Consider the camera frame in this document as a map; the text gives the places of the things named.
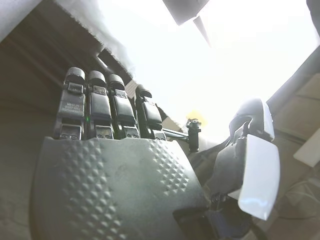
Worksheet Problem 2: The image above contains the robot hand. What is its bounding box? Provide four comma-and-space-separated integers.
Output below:
29, 66, 280, 240

